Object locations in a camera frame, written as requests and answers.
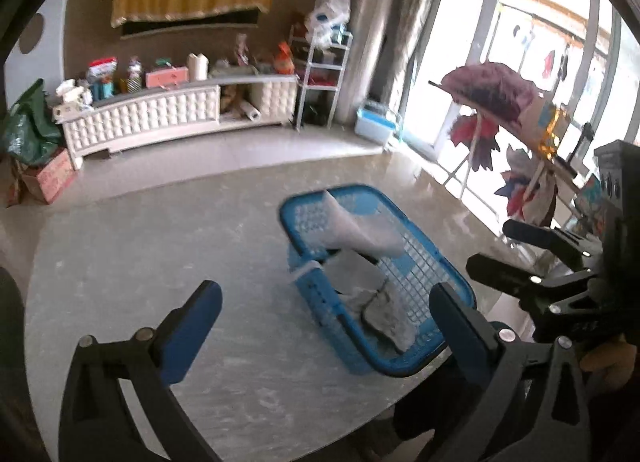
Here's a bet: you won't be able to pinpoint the standing air conditioner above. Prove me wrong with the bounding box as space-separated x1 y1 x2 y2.
333 0 394 126

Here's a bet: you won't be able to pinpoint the pink drawer box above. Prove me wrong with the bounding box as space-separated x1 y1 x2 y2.
145 66 189 89

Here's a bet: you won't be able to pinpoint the green plastic bag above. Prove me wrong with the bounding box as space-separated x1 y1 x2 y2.
1 78 65 167

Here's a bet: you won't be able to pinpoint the light blue cloth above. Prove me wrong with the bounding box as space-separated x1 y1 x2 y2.
323 249 386 300

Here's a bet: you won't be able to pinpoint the grey fuzzy cloth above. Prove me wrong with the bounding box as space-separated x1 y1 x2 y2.
341 281 418 352

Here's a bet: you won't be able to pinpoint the orange snack bag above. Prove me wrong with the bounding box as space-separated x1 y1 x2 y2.
272 41 295 75

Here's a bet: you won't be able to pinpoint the right hand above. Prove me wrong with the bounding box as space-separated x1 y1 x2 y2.
579 341 638 392

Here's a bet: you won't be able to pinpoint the pink cardboard box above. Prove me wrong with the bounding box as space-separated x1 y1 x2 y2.
21 148 77 205

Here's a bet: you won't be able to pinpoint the white metal shelf rack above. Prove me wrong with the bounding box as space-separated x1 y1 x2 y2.
288 23 352 130

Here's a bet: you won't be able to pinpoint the white tufted TV cabinet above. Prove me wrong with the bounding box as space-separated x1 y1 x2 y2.
61 75 297 170

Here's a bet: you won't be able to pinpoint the light blue storage bin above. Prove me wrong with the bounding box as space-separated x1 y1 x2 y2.
355 100 400 147

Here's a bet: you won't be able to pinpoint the white plastic bags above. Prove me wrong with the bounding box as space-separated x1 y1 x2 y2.
305 0 350 48

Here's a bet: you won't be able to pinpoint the blue plastic laundry basket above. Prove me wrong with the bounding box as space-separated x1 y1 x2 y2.
279 183 477 378

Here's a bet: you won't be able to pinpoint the pink clothes pile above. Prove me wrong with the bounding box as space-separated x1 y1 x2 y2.
440 62 539 122

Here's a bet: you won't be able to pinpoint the white paper roll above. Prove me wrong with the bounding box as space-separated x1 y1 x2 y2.
239 100 262 123

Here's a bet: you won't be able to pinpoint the dark chair with lace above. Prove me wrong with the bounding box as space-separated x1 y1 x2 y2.
1 268 30 461

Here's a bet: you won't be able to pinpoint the wooden clothes rack table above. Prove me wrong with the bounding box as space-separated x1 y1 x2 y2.
428 80 601 223

